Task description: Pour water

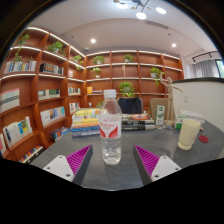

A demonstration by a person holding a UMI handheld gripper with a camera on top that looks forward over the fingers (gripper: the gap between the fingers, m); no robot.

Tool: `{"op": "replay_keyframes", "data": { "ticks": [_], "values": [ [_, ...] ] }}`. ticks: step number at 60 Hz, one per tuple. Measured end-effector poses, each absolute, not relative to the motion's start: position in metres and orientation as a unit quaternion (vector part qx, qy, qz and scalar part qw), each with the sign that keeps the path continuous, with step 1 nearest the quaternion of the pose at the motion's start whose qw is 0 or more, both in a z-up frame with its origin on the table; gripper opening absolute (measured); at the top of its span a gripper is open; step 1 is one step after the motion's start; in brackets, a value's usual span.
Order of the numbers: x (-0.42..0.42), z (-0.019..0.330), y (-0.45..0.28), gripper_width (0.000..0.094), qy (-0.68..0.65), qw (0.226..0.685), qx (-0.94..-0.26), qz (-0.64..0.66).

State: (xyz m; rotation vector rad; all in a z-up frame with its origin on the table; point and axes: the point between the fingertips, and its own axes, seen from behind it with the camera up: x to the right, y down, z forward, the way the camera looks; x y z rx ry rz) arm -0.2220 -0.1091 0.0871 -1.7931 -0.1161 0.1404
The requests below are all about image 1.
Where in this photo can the wooden wall shelf unit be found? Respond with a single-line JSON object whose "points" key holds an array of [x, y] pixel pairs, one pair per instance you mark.
{"points": [[36, 86]]}

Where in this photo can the wooden artist mannequin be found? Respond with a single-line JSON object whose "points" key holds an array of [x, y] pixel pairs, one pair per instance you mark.
{"points": [[170, 96]]}

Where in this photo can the branched ceiling lamp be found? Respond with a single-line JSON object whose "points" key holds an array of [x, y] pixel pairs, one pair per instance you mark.
{"points": [[141, 15]]}

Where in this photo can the green and white carton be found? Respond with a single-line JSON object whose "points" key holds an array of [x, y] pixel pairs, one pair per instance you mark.
{"points": [[160, 115]]}

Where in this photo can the white wall socket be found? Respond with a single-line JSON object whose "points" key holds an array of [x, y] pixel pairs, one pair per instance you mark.
{"points": [[185, 98]]}

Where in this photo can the chair with dark jacket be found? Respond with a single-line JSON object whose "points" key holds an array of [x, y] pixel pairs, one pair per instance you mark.
{"points": [[130, 105]]}

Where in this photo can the grey curtain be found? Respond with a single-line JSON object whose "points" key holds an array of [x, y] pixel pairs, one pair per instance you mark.
{"points": [[206, 68]]}

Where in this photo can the window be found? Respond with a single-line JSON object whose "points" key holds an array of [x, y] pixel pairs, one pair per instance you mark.
{"points": [[220, 68]]}

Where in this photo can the cream mug with red print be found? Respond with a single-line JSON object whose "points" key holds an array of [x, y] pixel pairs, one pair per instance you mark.
{"points": [[188, 135]]}

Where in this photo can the flat round red coaster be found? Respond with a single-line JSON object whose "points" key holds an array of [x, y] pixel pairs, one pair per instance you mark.
{"points": [[203, 139]]}

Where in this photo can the recessed ceiling spotlight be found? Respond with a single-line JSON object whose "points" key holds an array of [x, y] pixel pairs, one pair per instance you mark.
{"points": [[93, 40], [174, 45]]}

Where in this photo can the clear plastic water bottle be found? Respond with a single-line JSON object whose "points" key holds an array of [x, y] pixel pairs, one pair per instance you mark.
{"points": [[110, 133]]}

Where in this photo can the black ceiling track light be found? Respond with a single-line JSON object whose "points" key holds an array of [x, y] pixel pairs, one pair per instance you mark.
{"points": [[203, 55]]}

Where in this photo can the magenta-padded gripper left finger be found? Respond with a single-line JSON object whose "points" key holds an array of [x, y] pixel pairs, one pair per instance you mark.
{"points": [[63, 166]]}

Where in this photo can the tan chair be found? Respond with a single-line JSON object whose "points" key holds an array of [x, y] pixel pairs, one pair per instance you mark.
{"points": [[152, 106]]}

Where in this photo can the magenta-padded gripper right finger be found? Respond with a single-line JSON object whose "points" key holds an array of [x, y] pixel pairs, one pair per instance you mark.
{"points": [[161, 166]]}

